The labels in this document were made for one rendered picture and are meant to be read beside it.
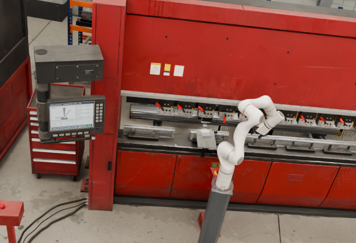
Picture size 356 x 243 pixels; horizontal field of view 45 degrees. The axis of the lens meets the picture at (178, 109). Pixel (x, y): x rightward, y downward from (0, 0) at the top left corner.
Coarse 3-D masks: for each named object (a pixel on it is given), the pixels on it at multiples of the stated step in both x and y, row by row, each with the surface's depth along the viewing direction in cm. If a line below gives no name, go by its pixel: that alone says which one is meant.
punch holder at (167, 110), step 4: (160, 100) 405; (164, 100) 405; (168, 100) 406; (172, 100) 406; (160, 104) 408; (164, 104) 408; (168, 104) 408; (172, 104) 408; (160, 108) 410; (164, 108) 410; (168, 108) 410; (172, 108) 411; (160, 112) 413; (164, 112) 413; (168, 112) 413; (172, 112) 414
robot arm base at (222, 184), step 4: (220, 172) 358; (220, 176) 359; (224, 176) 357; (228, 176) 357; (212, 180) 373; (216, 180) 369; (220, 180) 361; (224, 180) 359; (228, 180) 360; (212, 184) 369; (216, 184) 368; (220, 184) 363; (224, 184) 362; (228, 184) 364; (232, 184) 372; (216, 188) 365; (220, 188) 365; (224, 188) 364; (228, 188) 367; (232, 188) 368; (220, 192) 363; (224, 192) 363; (228, 192) 364
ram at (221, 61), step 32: (128, 32) 364; (160, 32) 366; (192, 32) 367; (224, 32) 368; (256, 32) 369; (288, 32) 370; (128, 64) 382; (192, 64) 385; (224, 64) 386; (256, 64) 387; (288, 64) 388; (320, 64) 390; (352, 64) 391; (160, 96) 403; (224, 96) 406; (256, 96) 407; (288, 96) 409; (320, 96) 410; (352, 96) 412
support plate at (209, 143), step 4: (196, 132) 426; (200, 132) 427; (212, 132) 430; (200, 136) 422; (200, 140) 417; (204, 140) 418; (208, 140) 419; (212, 140) 420; (200, 144) 412; (204, 144) 413; (208, 144) 414; (212, 144) 415; (212, 148) 411; (216, 148) 411
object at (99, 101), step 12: (72, 96) 349; (84, 96) 352; (96, 96) 349; (48, 108) 337; (96, 108) 351; (48, 120) 344; (96, 120) 358; (60, 132) 354; (72, 132) 358; (84, 132) 362; (96, 132) 366
